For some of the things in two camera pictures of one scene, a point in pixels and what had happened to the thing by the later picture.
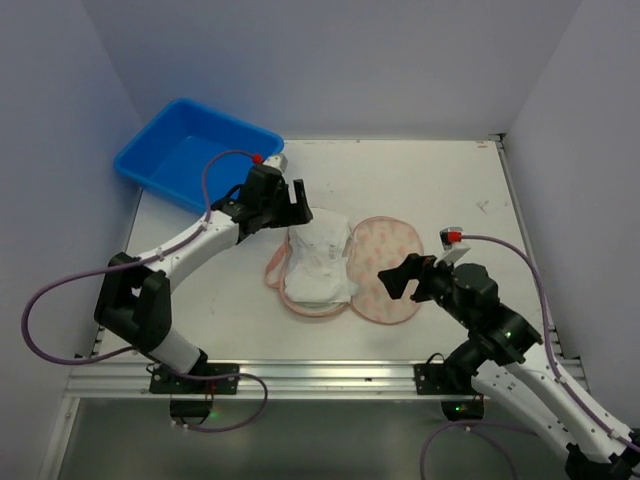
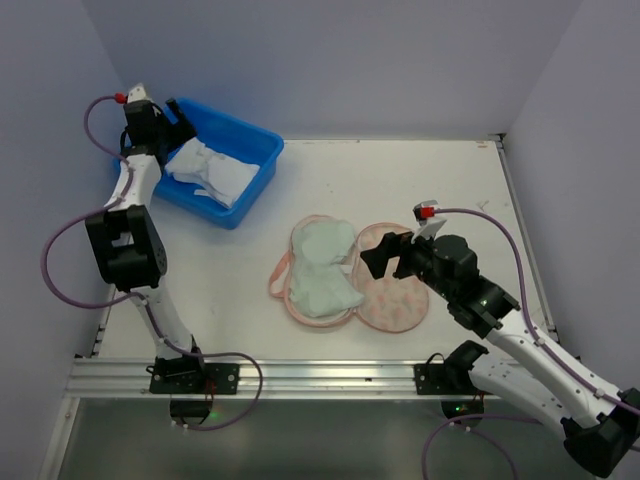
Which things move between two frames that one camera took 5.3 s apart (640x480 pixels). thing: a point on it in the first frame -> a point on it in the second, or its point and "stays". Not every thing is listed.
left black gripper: x=279 y=201 -> x=167 y=130
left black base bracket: x=207 y=379 stays
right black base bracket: x=433 y=379 stays
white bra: x=319 y=269 -> x=218 y=175
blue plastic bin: x=169 y=155 stays
